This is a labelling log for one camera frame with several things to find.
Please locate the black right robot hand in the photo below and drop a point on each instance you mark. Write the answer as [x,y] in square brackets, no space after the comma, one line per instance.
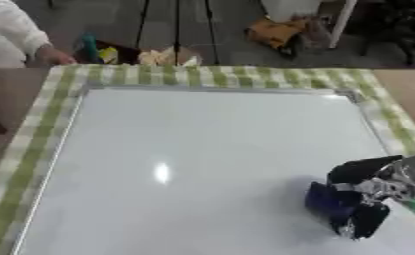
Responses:
[355,179]

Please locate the black chair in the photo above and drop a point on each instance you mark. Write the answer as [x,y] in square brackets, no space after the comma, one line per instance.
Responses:
[393,26]

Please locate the white bin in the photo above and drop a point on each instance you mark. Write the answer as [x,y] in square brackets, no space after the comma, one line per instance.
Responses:
[290,9]

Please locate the person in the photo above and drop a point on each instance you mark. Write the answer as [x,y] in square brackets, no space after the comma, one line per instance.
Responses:
[10,31]

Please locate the orange and black bag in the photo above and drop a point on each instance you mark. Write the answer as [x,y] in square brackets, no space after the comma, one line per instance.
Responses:
[277,33]

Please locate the person's hand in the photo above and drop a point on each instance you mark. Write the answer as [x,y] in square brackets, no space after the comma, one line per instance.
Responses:
[55,56]

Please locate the dark blue whiteboard eraser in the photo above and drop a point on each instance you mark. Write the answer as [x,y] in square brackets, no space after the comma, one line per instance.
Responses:
[322,202]

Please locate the white whiteboard with silver frame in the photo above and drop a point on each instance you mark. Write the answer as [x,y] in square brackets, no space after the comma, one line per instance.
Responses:
[204,172]

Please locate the white table leg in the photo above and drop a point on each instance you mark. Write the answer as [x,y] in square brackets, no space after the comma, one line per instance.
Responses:
[343,23]

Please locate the black tripod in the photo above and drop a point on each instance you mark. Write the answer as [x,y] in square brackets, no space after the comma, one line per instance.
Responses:
[177,30]

